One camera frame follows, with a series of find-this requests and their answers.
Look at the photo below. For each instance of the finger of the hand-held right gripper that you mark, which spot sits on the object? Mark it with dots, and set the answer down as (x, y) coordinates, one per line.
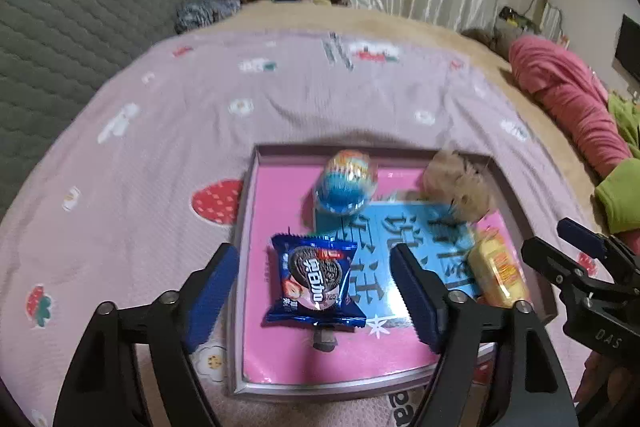
(555, 264)
(580, 237)

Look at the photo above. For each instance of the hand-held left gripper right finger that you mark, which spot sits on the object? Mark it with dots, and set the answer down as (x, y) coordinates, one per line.
(420, 302)

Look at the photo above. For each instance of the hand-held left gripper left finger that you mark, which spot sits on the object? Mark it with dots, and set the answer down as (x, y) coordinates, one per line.
(212, 292)

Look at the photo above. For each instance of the shallow grey cardboard box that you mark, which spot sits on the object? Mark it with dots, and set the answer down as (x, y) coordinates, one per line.
(240, 257)

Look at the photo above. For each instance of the yellow cake packet orange label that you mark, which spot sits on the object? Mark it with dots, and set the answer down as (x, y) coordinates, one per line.
(497, 269)

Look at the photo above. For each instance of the blue cookie packet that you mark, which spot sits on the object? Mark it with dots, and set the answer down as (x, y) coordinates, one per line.
(315, 277)

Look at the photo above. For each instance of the beige plush toy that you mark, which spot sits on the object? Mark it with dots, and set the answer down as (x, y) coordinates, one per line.
(457, 184)

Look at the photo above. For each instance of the blue egg toy packet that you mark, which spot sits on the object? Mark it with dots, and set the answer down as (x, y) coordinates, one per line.
(345, 182)

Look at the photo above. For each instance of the green blanket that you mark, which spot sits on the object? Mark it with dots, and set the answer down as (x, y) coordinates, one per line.
(622, 192)

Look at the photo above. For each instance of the pink quilt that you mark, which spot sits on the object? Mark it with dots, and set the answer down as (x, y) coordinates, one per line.
(565, 92)

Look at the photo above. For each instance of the purple printed blanket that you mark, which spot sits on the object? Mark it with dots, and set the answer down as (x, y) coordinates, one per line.
(150, 157)

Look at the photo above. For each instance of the black television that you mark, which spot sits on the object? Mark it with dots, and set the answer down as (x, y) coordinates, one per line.
(629, 52)

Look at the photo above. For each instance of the dark brown cloth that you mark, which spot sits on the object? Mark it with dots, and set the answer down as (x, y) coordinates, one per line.
(482, 39)

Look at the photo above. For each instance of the dark bag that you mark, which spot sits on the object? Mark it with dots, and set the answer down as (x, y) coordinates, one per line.
(512, 18)

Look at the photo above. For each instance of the blue patterned cloth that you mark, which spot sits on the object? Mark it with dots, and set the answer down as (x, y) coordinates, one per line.
(205, 16)

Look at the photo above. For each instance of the beige bed sheet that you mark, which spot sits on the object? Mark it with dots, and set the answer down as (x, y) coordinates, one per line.
(380, 21)

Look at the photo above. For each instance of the grey quilted headboard cover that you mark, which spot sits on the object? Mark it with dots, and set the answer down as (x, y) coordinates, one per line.
(75, 17)

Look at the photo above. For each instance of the metal frame chair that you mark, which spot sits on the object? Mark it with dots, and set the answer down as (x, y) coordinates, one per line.
(545, 17)

